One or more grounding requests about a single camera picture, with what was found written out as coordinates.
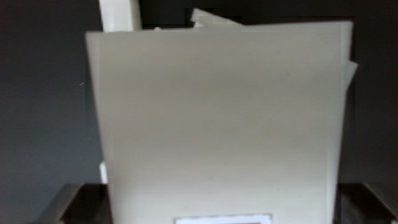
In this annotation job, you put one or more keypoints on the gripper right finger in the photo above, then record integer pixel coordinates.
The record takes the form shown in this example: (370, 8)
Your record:
(367, 204)

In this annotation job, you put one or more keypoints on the small white cabinet top block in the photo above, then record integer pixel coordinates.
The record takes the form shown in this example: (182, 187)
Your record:
(219, 103)

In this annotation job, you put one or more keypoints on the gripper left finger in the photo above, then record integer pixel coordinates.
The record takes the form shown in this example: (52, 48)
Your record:
(79, 206)

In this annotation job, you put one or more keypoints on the white cabinet body box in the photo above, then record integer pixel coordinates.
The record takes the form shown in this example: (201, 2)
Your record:
(207, 20)

